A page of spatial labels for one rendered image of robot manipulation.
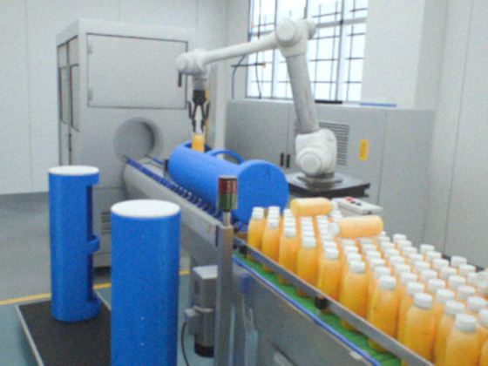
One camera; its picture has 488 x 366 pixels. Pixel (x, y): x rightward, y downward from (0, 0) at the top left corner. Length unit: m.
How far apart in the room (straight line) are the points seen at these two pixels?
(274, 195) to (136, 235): 0.61
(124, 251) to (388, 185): 2.21
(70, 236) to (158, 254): 1.10
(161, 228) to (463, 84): 3.39
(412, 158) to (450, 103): 1.11
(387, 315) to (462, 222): 3.57
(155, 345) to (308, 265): 0.87
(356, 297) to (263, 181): 0.90
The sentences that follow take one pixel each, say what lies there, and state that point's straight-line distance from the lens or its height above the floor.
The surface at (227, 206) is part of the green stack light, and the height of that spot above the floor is 1.17.
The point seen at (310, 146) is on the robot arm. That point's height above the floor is 1.28.
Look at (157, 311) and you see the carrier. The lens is 2.15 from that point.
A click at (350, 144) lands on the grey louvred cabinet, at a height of 1.17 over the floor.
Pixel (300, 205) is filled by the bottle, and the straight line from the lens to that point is 1.84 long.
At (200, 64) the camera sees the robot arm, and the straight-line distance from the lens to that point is 2.65.
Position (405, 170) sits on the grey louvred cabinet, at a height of 1.01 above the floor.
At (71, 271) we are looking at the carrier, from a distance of 3.15.
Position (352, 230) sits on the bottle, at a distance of 1.61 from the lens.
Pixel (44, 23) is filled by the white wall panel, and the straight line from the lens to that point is 7.02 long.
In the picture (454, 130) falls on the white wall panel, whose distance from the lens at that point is 4.86.
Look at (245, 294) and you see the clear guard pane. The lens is 1.76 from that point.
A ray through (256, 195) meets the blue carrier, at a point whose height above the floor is 1.09.
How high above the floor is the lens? 1.52
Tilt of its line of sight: 10 degrees down
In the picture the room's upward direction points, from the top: 2 degrees clockwise
